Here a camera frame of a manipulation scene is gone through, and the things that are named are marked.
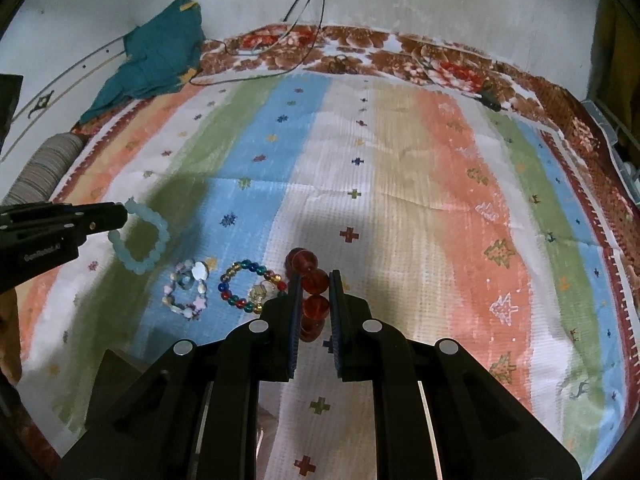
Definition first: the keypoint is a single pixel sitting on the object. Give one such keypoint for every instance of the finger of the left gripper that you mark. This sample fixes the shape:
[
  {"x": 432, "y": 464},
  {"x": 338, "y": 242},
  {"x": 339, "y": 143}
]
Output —
[
  {"x": 99, "y": 217},
  {"x": 65, "y": 237}
]

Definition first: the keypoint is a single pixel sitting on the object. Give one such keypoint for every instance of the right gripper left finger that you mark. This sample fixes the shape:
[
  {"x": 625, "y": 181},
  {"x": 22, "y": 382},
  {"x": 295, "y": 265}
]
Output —
[{"x": 193, "y": 413}]

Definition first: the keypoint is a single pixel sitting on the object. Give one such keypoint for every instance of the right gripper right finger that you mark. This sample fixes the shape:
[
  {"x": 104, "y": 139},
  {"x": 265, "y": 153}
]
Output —
[{"x": 438, "y": 413}]

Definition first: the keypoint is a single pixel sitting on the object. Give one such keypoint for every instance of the wooden jewelry box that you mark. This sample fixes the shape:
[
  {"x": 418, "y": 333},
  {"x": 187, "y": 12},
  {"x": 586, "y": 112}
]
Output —
[{"x": 117, "y": 372}]

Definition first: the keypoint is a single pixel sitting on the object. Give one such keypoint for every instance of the grey striped bolster pillow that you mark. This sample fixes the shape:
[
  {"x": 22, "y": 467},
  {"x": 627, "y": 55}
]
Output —
[{"x": 45, "y": 169}]

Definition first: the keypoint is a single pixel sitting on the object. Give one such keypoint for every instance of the teal cloth garment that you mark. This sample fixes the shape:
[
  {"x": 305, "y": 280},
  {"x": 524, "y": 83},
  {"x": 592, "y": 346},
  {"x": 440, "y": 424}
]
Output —
[{"x": 159, "y": 55}]

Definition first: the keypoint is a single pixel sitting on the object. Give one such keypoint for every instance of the striped colourful bedspread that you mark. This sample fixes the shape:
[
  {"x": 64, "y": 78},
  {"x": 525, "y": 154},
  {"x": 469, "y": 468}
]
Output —
[{"x": 450, "y": 219}]

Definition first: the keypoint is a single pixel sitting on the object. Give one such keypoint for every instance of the black charger plug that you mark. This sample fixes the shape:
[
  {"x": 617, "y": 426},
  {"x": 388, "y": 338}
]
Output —
[{"x": 489, "y": 98}]

